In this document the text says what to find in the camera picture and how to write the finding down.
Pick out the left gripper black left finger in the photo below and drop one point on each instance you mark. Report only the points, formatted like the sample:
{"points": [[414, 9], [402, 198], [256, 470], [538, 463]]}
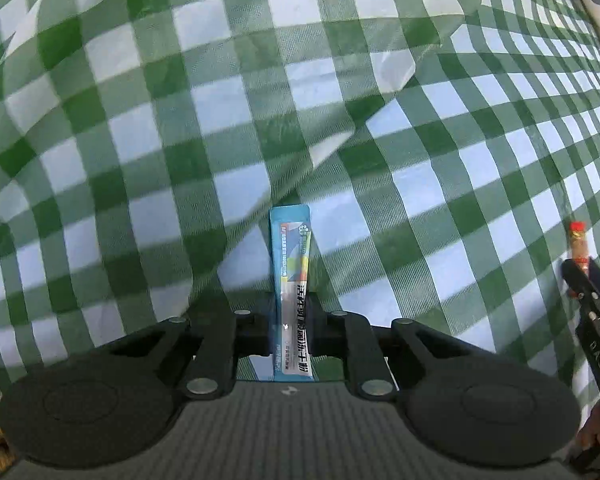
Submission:
{"points": [[118, 400]]}

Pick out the small orange brown candy bar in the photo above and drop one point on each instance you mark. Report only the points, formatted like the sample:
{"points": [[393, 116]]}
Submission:
{"points": [[579, 245]]}

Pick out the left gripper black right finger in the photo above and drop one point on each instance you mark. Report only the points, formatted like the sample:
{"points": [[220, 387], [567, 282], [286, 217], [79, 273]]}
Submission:
{"points": [[466, 403]]}

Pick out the green checkered sofa cover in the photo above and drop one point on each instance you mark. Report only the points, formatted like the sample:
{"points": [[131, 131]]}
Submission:
{"points": [[442, 147]]}

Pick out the blue stick sachet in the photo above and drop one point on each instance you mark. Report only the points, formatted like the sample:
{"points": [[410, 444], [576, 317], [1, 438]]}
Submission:
{"points": [[291, 235]]}

